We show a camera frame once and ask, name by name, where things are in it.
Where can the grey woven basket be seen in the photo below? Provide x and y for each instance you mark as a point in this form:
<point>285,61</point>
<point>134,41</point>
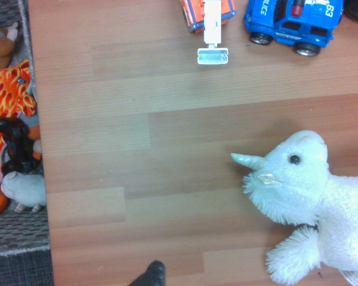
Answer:
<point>18,232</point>

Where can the orange flame pattern plush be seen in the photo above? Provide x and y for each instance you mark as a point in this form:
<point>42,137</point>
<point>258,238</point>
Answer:
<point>6,95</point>

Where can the pale grey plush toy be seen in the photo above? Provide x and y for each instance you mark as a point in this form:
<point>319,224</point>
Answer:
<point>24,187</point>

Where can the blue police toy car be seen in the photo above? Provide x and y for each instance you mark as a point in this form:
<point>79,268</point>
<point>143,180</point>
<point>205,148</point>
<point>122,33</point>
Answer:
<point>295,21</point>

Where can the orange toy truck white ladder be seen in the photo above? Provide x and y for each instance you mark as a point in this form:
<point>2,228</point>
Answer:
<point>212,26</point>

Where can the white unicorn stuffed toy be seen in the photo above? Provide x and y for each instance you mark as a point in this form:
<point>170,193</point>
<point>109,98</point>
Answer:
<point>292,181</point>

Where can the black game controller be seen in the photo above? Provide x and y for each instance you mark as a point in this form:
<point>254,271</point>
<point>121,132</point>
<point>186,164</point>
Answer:
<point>16,140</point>

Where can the brown dog plush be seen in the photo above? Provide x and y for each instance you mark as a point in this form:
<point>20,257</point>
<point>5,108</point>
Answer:
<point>0,46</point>

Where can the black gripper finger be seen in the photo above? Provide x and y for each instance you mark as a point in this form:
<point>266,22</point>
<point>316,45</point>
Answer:
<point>152,275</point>

